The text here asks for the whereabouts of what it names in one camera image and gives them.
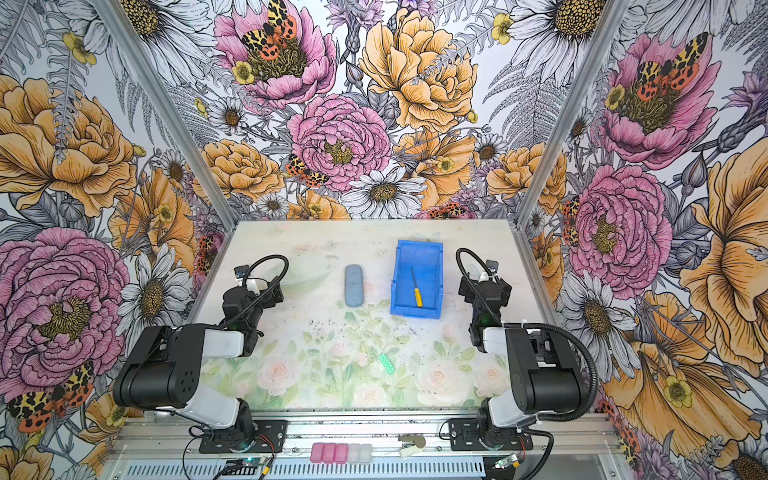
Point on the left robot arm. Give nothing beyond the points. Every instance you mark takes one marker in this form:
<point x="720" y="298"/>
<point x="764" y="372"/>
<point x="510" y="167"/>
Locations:
<point x="162" y="372"/>

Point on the small green translucent piece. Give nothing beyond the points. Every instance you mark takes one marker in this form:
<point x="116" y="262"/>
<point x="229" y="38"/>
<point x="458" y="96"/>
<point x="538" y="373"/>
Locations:
<point x="387" y="364"/>

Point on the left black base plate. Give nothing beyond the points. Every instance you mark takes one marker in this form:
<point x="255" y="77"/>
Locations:
<point x="264" y="436"/>

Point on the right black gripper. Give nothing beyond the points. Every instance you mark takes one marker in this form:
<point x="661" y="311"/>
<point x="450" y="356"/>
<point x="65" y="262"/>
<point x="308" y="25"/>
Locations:
<point x="472" y="286"/>

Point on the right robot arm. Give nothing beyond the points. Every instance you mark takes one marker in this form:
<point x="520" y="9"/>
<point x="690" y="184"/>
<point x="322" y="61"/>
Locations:
<point x="543" y="370"/>

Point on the aluminium front rail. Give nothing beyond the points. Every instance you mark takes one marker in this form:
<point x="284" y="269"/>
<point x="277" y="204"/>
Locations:
<point x="161" y="436"/>

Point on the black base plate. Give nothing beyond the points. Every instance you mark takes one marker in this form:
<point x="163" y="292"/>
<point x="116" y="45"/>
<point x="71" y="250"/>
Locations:
<point x="264" y="436"/>
<point x="466" y="435"/>

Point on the yellow handled screwdriver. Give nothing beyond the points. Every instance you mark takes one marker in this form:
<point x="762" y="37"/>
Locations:
<point x="416" y="290"/>

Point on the pink and white block strip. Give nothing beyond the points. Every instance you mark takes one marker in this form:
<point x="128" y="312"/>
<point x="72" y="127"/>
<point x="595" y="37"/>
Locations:
<point x="340" y="453"/>

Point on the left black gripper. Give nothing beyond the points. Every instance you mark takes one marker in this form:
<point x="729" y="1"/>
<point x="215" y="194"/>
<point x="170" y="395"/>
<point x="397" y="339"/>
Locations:
<point x="271" y="300"/>

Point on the grey-blue oblong case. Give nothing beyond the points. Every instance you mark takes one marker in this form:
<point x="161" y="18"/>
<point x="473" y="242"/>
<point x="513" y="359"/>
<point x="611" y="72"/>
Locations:
<point x="353" y="285"/>

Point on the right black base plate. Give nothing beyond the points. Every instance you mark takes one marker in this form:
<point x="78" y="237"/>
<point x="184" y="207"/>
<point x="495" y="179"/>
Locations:
<point x="466" y="435"/>

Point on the blue plastic bin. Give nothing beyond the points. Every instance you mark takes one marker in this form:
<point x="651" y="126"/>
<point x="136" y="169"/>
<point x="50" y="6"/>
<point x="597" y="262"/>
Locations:
<point x="428" y="261"/>

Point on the white vented cable duct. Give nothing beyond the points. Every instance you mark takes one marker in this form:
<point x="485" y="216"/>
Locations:
<point x="301" y="468"/>

